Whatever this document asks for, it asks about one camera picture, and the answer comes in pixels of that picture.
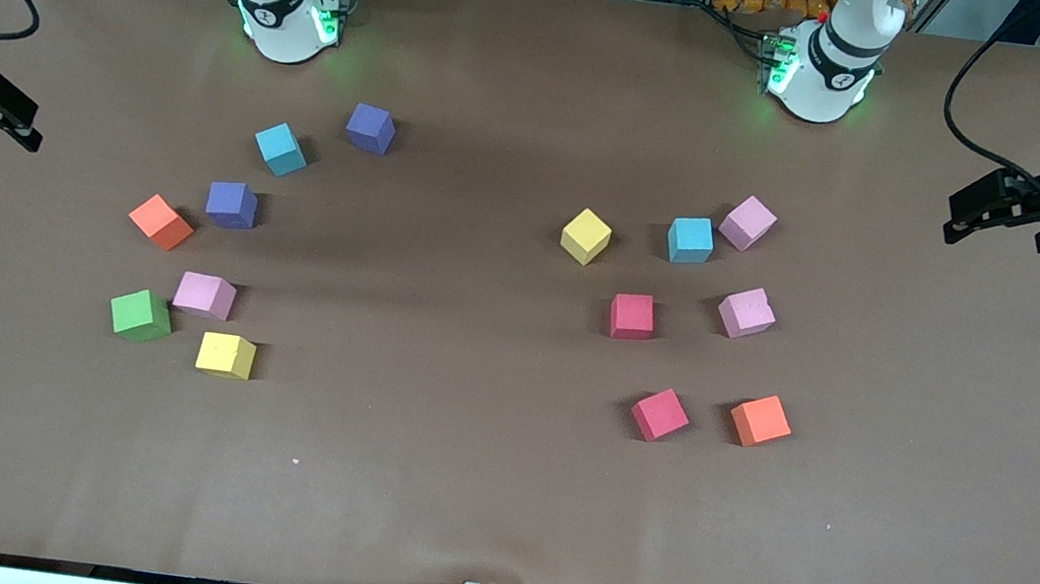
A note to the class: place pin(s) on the brown paper table cover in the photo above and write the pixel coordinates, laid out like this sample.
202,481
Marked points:
458,473

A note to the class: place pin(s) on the green foam block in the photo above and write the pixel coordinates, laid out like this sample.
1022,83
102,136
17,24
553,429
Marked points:
140,316

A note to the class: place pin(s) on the orange foam block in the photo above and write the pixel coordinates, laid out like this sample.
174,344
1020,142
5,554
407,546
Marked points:
161,221
760,420

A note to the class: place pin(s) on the red foam block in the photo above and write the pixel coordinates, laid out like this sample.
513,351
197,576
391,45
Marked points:
660,414
632,316

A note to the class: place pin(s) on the pink foam block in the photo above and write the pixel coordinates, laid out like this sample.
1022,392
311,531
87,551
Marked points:
746,312
204,295
748,223

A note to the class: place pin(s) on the purple foam block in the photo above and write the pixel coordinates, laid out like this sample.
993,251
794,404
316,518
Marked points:
370,128
231,204

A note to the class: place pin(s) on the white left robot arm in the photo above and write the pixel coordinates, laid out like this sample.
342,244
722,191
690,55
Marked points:
827,97

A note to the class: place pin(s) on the yellow foam block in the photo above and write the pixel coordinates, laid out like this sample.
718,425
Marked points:
225,355
585,236

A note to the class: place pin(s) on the cyan foam block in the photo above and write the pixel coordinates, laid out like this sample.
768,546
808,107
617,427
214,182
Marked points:
280,150
690,240

